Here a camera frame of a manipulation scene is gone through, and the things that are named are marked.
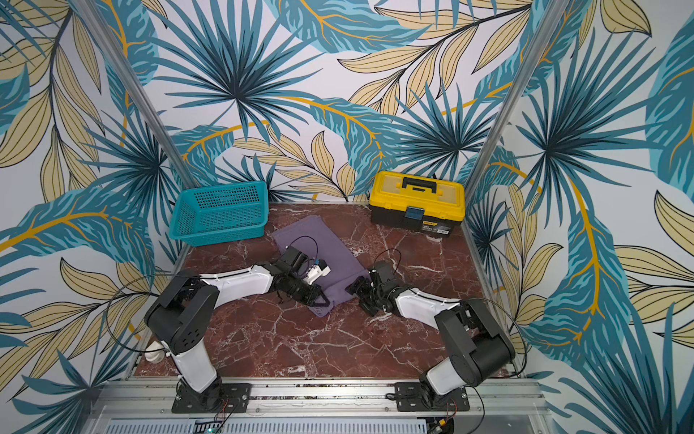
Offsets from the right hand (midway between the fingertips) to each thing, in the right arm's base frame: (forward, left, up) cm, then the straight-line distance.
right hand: (350, 293), depth 90 cm
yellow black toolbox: (+29, -30, +12) cm, 44 cm away
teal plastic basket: (+39, +59, -1) cm, 71 cm away
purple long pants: (+9, +11, +19) cm, 24 cm away
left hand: (-5, +8, +1) cm, 9 cm away
